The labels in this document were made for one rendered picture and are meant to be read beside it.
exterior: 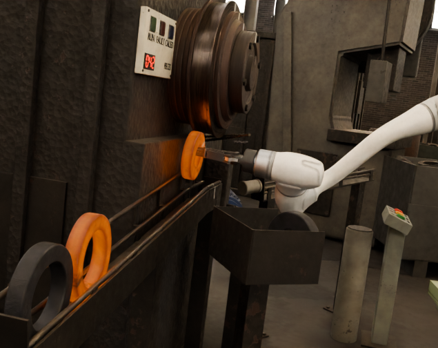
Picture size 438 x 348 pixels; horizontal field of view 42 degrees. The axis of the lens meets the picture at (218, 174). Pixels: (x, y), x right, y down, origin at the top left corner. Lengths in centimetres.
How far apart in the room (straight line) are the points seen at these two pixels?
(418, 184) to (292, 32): 166
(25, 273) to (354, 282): 188
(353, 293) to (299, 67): 249
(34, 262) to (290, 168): 95
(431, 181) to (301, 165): 231
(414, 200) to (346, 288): 142
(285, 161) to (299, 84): 301
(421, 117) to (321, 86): 279
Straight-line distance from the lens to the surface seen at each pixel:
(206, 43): 183
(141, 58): 162
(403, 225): 259
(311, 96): 469
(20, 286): 100
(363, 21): 465
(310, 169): 174
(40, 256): 102
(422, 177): 396
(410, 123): 191
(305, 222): 148
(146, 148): 162
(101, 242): 128
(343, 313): 271
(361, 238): 261
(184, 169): 179
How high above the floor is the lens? 102
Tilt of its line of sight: 8 degrees down
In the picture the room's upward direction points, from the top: 7 degrees clockwise
